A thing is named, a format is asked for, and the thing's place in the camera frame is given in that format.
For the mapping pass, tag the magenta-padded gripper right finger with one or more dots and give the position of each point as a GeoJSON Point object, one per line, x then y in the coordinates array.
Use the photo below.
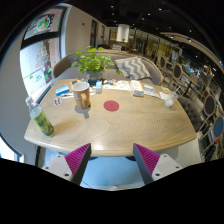
{"type": "Point", "coordinates": [148, 160]}

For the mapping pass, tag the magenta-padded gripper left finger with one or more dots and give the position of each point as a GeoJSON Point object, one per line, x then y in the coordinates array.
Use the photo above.
{"type": "Point", "coordinates": [76, 160]}

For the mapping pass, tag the clear green-labelled drink bottle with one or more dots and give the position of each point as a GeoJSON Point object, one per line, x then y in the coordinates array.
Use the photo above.
{"type": "Point", "coordinates": [41, 121]}

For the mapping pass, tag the pill blister pack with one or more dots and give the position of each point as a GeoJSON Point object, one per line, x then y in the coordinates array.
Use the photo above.
{"type": "Point", "coordinates": [57, 101]}

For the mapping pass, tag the flat round red coaster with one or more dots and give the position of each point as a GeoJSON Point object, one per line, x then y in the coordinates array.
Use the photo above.
{"type": "Point", "coordinates": [111, 105]}

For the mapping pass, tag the clear plastic cup with straw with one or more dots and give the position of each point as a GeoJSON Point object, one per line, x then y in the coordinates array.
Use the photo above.
{"type": "Point", "coordinates": [170, 99]}

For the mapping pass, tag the tan ceramic mug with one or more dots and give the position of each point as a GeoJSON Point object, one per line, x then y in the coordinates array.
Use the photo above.
{"type": "Point", "coordinates": [80, 95]}

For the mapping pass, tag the white paper napkin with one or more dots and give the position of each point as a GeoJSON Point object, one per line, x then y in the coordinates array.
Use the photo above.
{"type": "Point", "coordinates": [163, 96]}

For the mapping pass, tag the blue white card packet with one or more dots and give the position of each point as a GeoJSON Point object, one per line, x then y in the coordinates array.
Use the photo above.
{"type": "Point", "coordinates": [62, 90]}

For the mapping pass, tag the small white blue box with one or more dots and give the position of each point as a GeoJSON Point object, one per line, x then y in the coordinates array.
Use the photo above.
{"type": "Point", "coordinates": [149, 88]}

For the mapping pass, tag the small yellow card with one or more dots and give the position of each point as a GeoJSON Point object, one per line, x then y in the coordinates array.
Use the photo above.
{"type": "Point", "coordinates": [165, 90]}

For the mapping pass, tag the white orange cardboard box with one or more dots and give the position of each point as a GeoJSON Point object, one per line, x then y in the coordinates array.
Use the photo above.
{"type": "Point", "coordinates": [137, 88]}

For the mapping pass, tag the small blue white carton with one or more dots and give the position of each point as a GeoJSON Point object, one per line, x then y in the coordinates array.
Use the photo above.
{"type": "Point", "coordinates": [98, 86]}

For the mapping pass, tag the group of round-backed chairs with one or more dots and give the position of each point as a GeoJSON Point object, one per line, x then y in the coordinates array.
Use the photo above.
{"type": "Point", "coordinates": [210, 105]}

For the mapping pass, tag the grey white chevron pillow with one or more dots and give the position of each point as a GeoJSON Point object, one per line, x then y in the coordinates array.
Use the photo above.
{"type": "Point", "coordinates": [135, 68]}

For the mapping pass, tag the green potted plant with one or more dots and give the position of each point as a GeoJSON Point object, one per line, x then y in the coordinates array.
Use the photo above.
{"type": "Point", "coordinates": [93, 61]}

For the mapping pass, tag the window with festive stickers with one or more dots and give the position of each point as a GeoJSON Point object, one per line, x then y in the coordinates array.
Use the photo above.
{"type": "Point", "coordinates": [40, 60]}

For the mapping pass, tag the group of ceiling spot lights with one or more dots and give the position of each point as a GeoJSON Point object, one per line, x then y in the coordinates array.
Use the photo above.
{"type": "Point", "coordinates": [189, 40]}

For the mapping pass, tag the white round pillar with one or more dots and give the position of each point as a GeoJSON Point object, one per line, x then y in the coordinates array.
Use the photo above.
{"type": "Point", "coordinates": [122, 33]}

